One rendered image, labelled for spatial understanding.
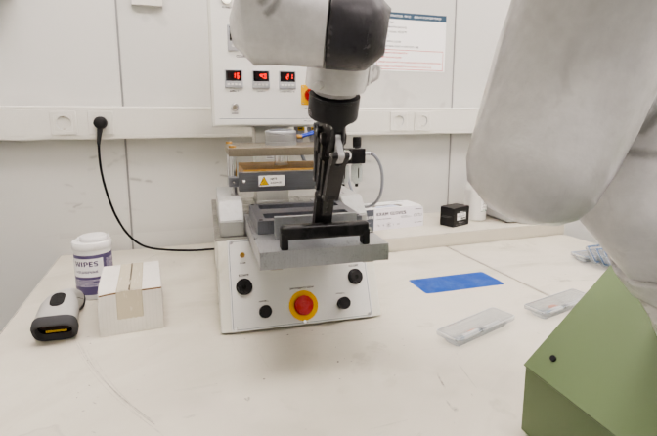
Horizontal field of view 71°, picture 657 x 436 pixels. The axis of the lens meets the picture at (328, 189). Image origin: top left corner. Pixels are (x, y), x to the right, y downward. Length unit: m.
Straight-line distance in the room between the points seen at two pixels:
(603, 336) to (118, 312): 0.83
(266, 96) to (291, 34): 0.78
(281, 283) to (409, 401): 0.37
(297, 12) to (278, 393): 0.57
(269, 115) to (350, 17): 0.80
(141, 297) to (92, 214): 0.68
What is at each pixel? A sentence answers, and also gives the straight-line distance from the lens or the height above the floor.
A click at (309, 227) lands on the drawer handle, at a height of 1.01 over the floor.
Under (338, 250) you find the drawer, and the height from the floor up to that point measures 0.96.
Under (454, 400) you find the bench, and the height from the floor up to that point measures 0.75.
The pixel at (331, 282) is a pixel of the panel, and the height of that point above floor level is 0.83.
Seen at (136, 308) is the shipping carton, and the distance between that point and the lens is 1.03.
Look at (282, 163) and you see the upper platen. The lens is 1.17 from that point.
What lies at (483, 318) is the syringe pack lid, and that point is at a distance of 1.04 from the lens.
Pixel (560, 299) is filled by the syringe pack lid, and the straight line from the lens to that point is 1.20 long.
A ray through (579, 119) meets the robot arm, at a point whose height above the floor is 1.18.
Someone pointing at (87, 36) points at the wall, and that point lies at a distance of 1.64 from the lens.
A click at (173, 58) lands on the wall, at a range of 1.62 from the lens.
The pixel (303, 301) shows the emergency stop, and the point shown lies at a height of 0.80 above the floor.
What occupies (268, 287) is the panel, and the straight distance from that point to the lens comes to 0.99.
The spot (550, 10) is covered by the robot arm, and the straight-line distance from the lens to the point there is 0.34.
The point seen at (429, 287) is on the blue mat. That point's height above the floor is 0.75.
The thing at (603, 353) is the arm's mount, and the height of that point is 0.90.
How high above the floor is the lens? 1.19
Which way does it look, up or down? 9 degrees down
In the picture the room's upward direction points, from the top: straight up
